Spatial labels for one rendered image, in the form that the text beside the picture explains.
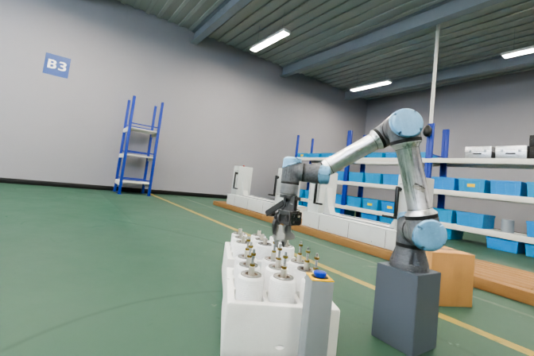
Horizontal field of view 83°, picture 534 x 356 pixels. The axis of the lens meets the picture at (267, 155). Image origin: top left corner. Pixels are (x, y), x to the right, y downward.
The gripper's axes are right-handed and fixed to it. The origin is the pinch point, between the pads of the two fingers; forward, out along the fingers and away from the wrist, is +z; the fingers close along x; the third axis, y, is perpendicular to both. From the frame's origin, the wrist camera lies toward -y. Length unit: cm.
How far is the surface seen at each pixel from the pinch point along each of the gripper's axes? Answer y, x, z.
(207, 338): -7.5, -23.9, 34.4
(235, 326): 7.3, -24.2, 23.6
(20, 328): -44, -75, 34
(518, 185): 17, 457, -59
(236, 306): 7.0, -24.7, 17.4
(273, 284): 10.4, -11.6, 11.3
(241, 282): 4.2, -21.1, 11.1
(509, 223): 8, 469, -4
